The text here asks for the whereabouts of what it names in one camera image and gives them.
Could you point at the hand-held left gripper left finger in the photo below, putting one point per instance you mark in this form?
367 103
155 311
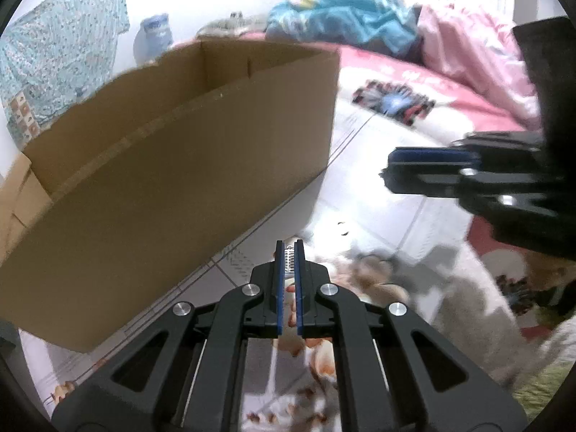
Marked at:
280 288

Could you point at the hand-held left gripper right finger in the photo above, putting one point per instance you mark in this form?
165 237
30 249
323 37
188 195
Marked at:
299 288

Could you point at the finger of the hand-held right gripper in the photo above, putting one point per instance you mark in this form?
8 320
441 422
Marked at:
423 182
427 156

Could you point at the silver rectangular hair clip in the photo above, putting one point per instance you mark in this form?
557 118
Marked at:
289 258

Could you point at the brown cardboard box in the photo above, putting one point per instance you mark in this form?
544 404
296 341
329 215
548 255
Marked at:
180 189

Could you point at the light pink quilt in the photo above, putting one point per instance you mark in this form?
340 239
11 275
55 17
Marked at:
472 49

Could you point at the white fluffy blanket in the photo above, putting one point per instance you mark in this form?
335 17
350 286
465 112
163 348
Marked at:
472 315

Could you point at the blue crumpled cloth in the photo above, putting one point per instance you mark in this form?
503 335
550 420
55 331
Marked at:
342 15

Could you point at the grey knitted cloth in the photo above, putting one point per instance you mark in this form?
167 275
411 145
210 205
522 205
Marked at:
229 24

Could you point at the blue water jug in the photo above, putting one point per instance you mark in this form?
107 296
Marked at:
155 38

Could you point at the blue floral hanging cloth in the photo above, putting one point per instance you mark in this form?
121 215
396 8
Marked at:
54 54

